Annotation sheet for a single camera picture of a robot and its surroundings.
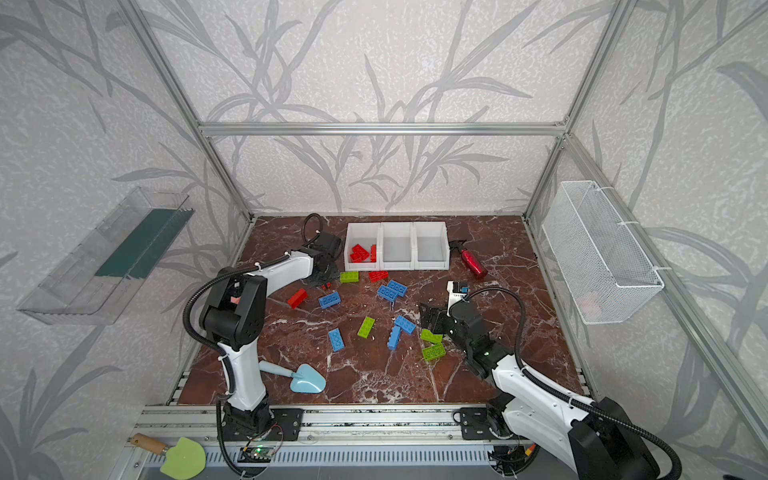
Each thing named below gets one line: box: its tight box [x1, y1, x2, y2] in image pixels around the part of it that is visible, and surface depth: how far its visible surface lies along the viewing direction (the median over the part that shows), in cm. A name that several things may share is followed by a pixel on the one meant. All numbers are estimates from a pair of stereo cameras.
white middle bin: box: [380, 222, 415, 271], surface depth 110 cm
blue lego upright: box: [387, 325, 401, 351], surface depth 88 cm
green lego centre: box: [357, 316, 375, 339], surface depth 92 cm
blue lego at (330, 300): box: [318, 292, 341, 309], surface depth 98 cm
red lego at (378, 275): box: [368, 271, 389, 283], surface depth 104 cm
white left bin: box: [344, 222, 381, 271], surface depth 107 cm
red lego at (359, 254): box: [350, 244, 369, 263], surface depth 106 cm
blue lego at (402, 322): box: [394, 315, 417, 334], surface depth 91 cm
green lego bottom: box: [422, 344, 446, 361], surface depth 86 cm
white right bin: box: [413, 221, 450, 271], surface depth 109 cm
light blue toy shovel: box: [258, 360, 326, 393], surface depth 82 cm
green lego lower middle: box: [420, 328, 443, 344], surface depth 90 cm
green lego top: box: [340, 271, 359, 283], surface depth 103 cm
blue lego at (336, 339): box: [328, 328, 345, 352], surface depth 90 cm
